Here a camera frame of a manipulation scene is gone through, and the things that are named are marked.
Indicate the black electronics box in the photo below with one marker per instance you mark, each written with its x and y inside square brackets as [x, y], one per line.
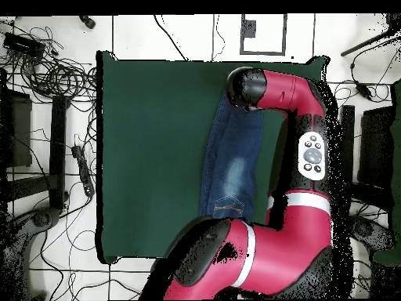
[22, 44]

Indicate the black flat panel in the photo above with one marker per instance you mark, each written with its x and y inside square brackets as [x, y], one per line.
[18, 131]
[376, 147]

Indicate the black power strip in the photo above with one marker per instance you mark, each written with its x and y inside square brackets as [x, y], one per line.
[83, 169]

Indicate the black stand bar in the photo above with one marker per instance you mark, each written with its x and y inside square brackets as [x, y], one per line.
[58, 150]
[347, 141]

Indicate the blue denim jeans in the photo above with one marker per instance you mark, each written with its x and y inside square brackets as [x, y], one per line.
[231, 150]

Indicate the black power adapter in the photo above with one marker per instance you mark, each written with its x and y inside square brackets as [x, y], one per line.
[363, 90]

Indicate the small black cylindrical object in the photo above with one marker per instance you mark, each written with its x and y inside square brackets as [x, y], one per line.
[87, 22]

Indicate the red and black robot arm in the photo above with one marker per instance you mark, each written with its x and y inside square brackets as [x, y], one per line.
[275, 250]

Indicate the grey curved floor base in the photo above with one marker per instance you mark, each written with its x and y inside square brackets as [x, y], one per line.
[372, 233]
[40, 219]

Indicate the dark green table cloth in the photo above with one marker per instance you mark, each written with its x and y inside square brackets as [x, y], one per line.
[150, 156]

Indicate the dark grey square marker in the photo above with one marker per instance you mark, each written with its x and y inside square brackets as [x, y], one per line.
[249, 28]

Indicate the black rod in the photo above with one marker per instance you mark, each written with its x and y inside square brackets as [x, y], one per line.
[363, 45]

